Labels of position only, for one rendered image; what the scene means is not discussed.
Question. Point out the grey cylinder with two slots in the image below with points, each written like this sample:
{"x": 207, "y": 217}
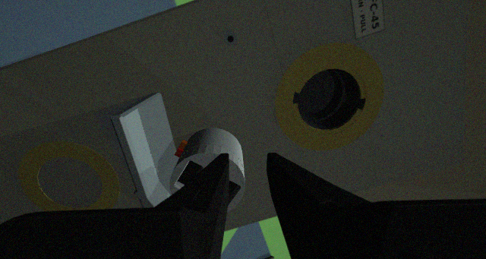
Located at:
{"x": 200, "y": 150}

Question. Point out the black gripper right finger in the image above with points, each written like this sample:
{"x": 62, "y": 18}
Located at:
{"x": 320, "y": 220}

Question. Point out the grey service panel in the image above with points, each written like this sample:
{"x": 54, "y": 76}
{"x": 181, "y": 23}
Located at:
{"x": 362, "y": 93}

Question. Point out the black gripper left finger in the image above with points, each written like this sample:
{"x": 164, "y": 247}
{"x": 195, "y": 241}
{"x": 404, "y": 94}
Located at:
{"x": 189, "y": 224}

